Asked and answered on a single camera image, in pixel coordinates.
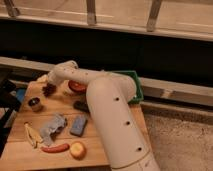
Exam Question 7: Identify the dark red grape bunch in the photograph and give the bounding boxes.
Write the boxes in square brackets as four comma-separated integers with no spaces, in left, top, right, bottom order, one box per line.
[42,83,56,97]

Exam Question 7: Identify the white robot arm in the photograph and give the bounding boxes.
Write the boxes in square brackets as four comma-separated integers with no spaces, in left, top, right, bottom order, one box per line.
[47,61,160,171]

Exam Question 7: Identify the green plastic tray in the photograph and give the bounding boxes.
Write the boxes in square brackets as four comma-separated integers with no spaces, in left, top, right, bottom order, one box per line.
[117,70,144,104]

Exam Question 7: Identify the small dark cup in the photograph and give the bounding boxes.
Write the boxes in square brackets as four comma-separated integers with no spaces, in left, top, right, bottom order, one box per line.
[28,97,43,112]

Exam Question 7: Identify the red bowl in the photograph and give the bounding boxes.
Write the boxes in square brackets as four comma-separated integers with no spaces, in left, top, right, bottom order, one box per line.
[68,80,86,93]

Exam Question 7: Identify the black chair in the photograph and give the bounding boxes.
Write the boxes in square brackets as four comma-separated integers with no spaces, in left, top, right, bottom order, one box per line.
[0,68,22,158]

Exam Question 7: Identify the crumpled grey cloth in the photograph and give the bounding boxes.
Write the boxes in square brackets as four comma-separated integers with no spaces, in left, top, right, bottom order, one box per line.
[40,113,67,146]

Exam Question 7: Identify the blue sponge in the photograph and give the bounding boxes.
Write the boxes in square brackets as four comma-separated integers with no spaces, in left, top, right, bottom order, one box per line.
[70,116,87,137]

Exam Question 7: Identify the red sausage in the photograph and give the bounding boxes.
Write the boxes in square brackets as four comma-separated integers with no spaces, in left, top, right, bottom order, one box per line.
[41,143,70,153]

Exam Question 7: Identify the red yellow apple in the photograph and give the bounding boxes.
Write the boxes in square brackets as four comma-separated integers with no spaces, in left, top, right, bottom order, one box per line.
[70,141,87,160]

